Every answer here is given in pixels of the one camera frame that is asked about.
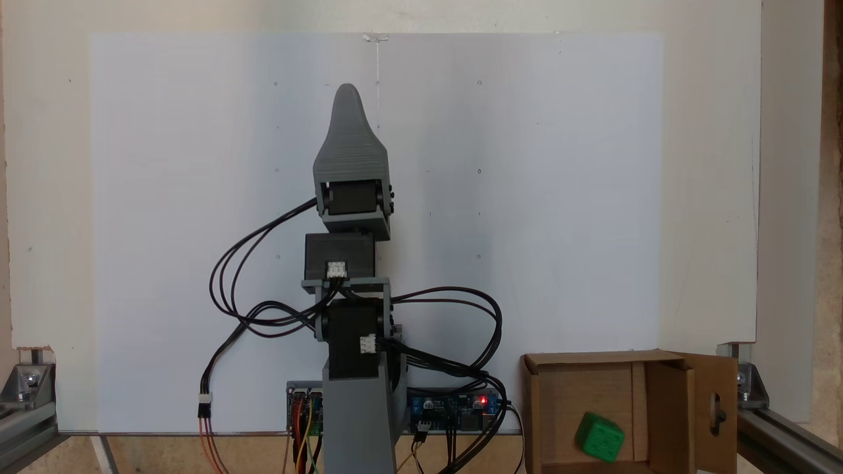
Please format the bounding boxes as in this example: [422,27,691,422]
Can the green dice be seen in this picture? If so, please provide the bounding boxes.
[575,412,625,463]

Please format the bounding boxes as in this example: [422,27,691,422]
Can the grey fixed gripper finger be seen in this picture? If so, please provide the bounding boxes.
[314,84,388,165]

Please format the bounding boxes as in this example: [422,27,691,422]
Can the blue circuit board red LED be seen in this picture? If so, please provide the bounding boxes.
[405,388,501,435]

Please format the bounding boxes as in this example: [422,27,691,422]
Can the circuit board with jumper wires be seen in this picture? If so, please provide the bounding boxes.
[286,382,327,436]

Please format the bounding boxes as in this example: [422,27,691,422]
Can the aluminium frame post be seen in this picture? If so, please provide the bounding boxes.
[0,395,61,474]
[736,403,843,474]

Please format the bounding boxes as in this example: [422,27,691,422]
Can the black servo cable loops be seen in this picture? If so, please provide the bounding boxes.
[382,286,508,474]

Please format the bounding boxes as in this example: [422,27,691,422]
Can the metal corner bracket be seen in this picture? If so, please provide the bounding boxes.
[0,349,57,406]
[717,342,769,410]

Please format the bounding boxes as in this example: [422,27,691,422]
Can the red and orange wire pair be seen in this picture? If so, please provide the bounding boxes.
[200,416,229,474]

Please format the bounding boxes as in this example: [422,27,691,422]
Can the brown cardboard box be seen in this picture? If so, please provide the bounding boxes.
[520,349,740,474]

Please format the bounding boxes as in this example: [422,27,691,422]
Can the black cable with white connector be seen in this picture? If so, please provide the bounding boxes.
[198,196,343,422]

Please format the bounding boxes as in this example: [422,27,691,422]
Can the coloured jumper wire bundle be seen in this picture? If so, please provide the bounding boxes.
[283,395,325,474]

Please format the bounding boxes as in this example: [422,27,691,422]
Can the white paper sheet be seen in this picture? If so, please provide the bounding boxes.
[89,32,664,435]

